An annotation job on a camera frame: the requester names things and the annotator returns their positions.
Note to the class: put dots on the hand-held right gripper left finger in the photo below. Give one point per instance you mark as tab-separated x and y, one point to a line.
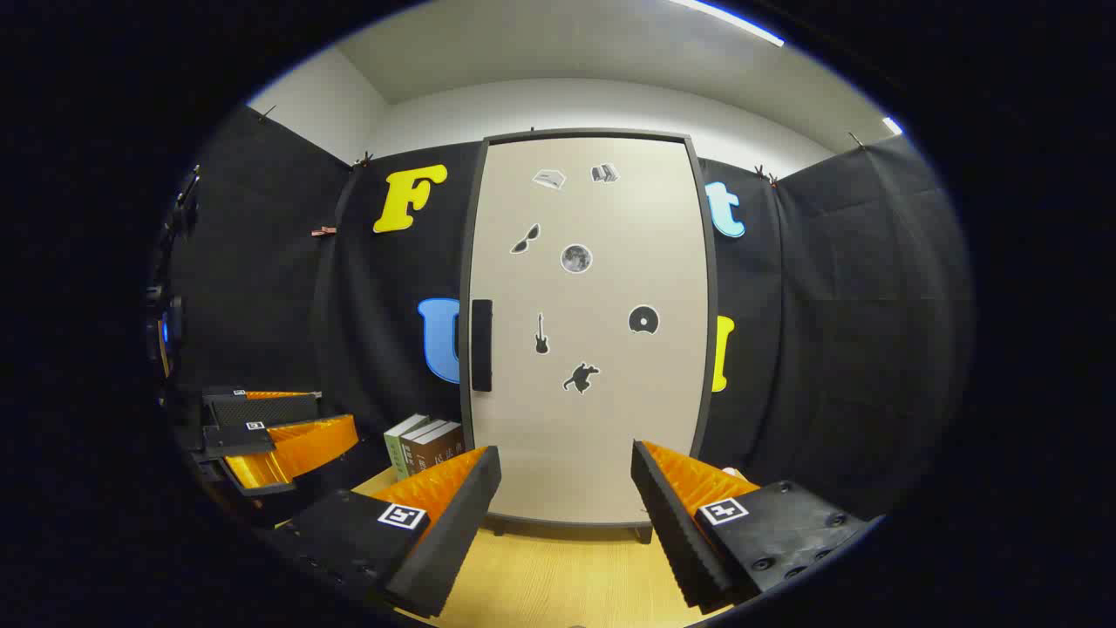
453	532

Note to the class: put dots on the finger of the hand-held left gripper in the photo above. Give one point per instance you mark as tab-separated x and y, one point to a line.
261	410
240	439

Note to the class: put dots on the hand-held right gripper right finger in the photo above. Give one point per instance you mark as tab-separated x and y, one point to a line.
676	532

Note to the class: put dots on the beige cabinet door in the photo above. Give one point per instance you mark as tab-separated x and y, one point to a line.
602	419

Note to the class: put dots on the black backdrop cloth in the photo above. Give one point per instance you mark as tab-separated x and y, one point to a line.
828	349

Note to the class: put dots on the black cloth clip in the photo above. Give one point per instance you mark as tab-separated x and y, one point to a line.
765	174
857	139
362	160
266	112

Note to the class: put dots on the small ceiling light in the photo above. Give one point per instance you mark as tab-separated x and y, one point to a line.
892	126

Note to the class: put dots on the long ceiling light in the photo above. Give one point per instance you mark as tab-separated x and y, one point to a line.
732	19

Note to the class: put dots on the black camera stand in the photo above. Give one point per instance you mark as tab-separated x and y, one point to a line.
166	327

